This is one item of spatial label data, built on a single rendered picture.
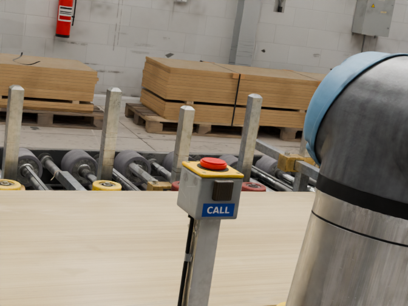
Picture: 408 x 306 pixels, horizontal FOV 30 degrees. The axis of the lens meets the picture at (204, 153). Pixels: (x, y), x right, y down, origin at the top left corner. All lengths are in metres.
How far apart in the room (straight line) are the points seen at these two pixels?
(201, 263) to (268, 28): 8.10
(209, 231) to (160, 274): 0.44
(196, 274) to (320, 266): 0.51
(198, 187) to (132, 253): 0.59
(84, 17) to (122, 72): 0.75
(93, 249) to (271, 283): 0.38
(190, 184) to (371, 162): 0.52
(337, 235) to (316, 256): 0.03
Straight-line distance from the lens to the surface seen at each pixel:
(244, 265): 1.68
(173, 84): 7.41
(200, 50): 8.86
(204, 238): 1.14
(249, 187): 2.30
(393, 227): 0.64
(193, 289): 1.16
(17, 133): 2.14
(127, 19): 8.54
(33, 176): 2.47
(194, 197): 1.10
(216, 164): 1.11
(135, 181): 2.73
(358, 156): 0.64
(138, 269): 1.57
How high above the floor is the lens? 1.48
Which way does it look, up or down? 12 degrees down
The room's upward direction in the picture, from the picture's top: 8 degrees clockwise
